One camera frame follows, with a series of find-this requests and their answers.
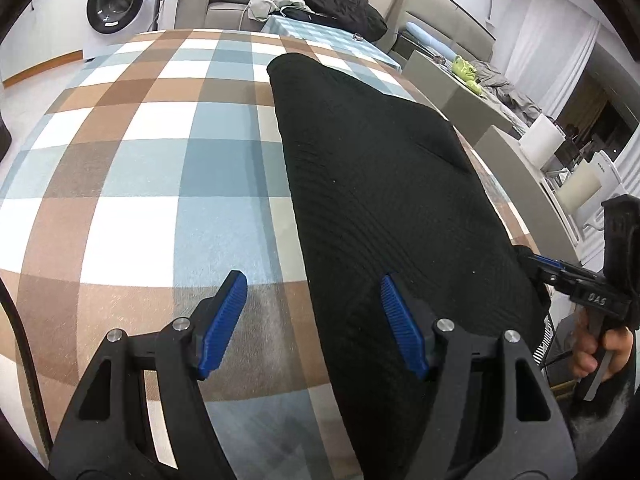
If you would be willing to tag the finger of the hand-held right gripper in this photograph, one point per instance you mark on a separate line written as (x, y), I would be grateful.
(550, 266)

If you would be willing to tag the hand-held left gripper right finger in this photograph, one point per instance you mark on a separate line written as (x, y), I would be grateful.
(405, 330)

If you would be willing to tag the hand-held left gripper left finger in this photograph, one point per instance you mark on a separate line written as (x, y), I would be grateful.
(222, 320)

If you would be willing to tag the black knit sweater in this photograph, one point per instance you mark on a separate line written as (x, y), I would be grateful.
(380, 185)

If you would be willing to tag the person's right forearm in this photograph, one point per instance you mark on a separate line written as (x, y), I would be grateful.
(600, 410)

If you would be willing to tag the white crumpled clothes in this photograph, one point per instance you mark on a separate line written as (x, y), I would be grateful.
(267, 5)

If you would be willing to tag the person's right hand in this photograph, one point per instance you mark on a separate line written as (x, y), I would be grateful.
(582, 355)

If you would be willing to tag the black white striped cloth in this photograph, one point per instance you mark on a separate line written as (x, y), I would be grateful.
(544, 340)

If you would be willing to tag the grey ottoman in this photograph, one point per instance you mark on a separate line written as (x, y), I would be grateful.
(525, 185)

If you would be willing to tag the brown blue plaid tablecloth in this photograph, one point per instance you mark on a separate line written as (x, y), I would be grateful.
(150, 160)

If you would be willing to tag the grey crumpled blanket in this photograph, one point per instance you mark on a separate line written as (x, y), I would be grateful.
(505, 87)

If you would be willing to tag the grey side table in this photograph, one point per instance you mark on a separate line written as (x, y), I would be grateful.
(445, 90)

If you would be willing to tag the green monster mask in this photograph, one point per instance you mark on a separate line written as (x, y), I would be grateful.
(465, 72)

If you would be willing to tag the white curtain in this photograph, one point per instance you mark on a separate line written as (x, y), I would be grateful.
(555, 45)

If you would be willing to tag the light blue pillow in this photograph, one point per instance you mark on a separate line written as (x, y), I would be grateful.
(430, 37)

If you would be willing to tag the grey upholstered bed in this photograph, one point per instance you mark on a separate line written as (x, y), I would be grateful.
(435, 15)

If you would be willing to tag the teal checked small table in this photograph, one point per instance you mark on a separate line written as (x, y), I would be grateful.
(330, 40)

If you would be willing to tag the black puffer jacket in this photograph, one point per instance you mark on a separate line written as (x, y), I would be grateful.
(335, 5)

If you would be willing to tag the white kitchen base cabinet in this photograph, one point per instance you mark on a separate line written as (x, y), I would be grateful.
(45, 25)

